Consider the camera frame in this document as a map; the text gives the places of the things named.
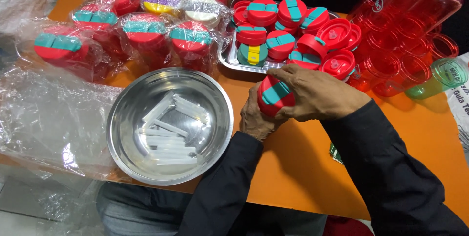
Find person's right hand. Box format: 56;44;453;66
266;63;372;123

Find person's left hand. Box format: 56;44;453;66
240;82;290;142

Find red bottle with teal-flap lid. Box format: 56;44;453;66
257;74;297;118

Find small green packet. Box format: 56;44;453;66
329;142;344;165

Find green lid with yellow flap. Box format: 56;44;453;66
237;43;269;68

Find metal tray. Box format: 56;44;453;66
218;0;342;75

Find pile of red teal-flap lids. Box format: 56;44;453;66
232;0;363;82

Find heap of clear plastic straws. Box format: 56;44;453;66
138;90;210;166

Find pile of red transparent cups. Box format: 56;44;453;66
345;0;465;98

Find green transparent cup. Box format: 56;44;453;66
405;57;469;100

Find wrapped white-lid bottle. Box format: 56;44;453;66
183;0;222;29

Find steel bowl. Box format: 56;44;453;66
106;67;234;187

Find red plastic stool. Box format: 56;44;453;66
322;215;375;236

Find group of wrapped red bottles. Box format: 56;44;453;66
33;0;237;83

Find white printed sack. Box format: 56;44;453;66
445;52;469;165

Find person's grey trousers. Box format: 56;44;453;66
96;180;328;236

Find wrapped yellow purple-flap bottle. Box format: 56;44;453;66
141;0;182;16

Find heap of clear plastic bags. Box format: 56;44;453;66
0;62;127;182

